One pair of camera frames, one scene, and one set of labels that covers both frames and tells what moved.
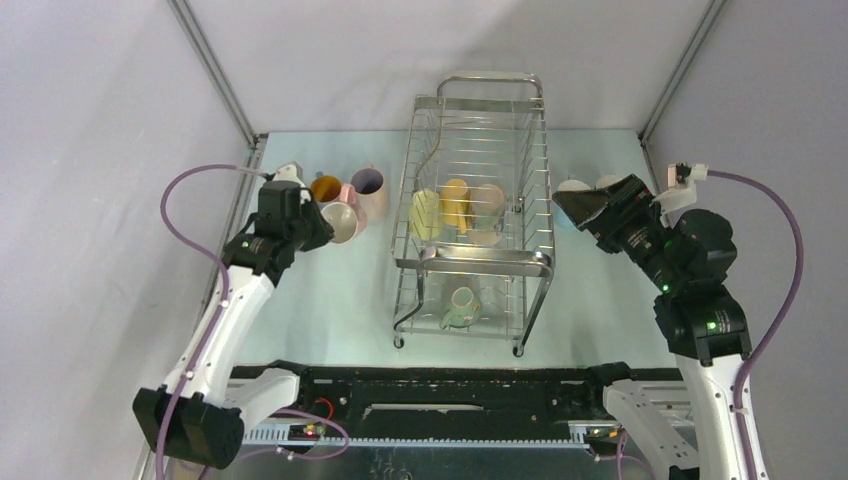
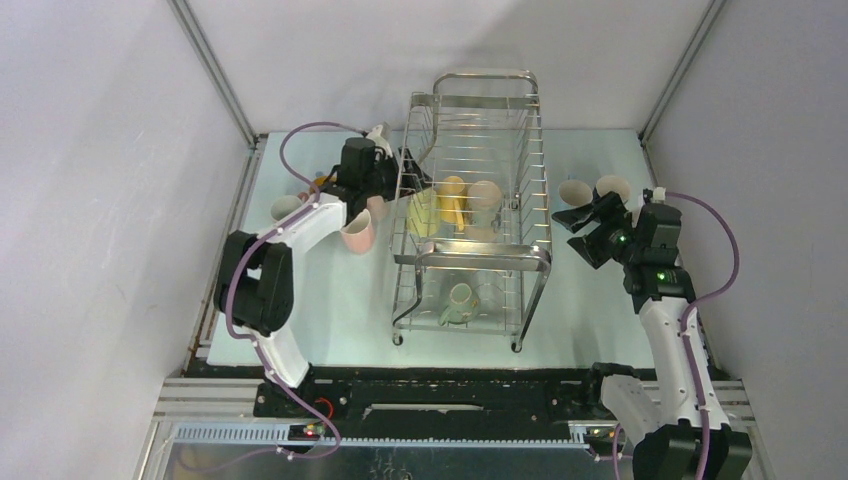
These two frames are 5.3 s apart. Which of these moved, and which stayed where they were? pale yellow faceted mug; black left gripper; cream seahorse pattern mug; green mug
Moved: black left gripper
Stayed: green mug; cream seahorse pattern mug; pale yellow faceted mug
